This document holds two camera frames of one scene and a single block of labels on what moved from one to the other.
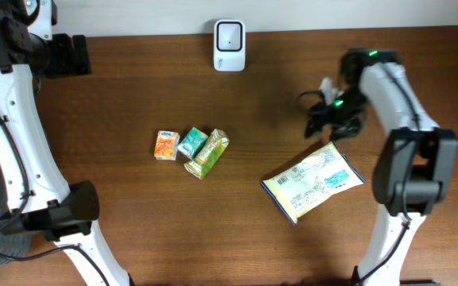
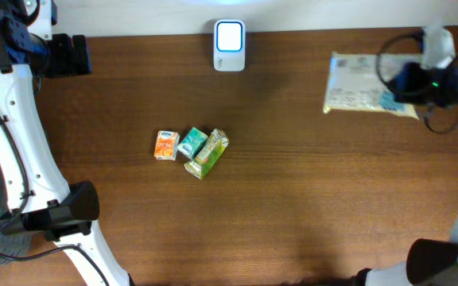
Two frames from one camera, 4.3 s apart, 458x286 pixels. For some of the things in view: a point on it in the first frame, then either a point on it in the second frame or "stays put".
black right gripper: (333, 117) -> (405, 82)
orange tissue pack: (166, 145) stays put
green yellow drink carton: (205, 161) stays put
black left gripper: (67, 55) stays put
